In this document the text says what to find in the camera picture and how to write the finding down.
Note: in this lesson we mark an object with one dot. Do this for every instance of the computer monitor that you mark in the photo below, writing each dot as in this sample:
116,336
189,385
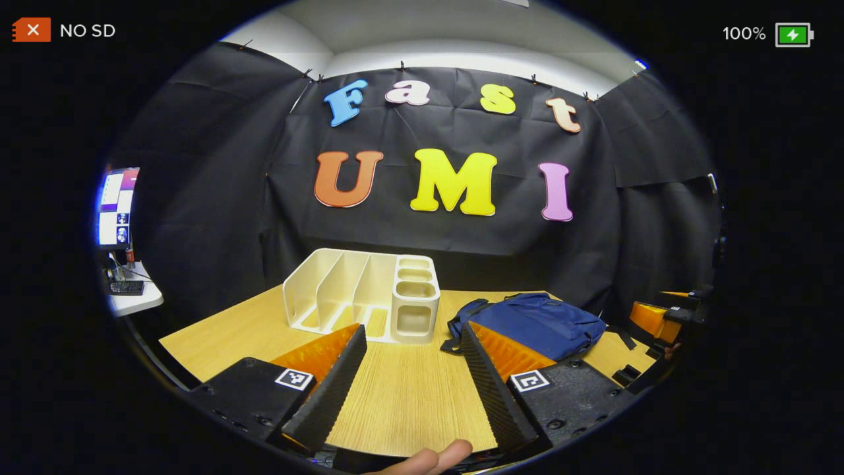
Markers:
119,204

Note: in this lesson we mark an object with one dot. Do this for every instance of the blue schoolbag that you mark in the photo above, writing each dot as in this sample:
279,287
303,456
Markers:
541,323

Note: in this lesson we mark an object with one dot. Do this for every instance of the white side table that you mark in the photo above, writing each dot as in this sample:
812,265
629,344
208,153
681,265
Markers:
142,300

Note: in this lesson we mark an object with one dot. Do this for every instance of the cream plastic bookshelf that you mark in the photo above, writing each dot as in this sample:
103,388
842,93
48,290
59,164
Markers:
412,310

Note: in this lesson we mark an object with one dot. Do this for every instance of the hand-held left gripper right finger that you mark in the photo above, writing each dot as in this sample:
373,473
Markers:
494,396

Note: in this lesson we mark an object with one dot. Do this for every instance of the black keyboard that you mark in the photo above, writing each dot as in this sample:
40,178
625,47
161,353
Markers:
126,287

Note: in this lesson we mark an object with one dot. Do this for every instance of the black backdrop cloth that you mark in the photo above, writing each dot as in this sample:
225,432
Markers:
217,165

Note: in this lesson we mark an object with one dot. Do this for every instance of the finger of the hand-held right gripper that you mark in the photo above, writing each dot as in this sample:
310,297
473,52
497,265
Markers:
653,320
676,294

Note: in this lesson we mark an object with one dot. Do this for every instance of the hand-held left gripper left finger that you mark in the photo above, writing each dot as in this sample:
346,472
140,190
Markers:
333,392

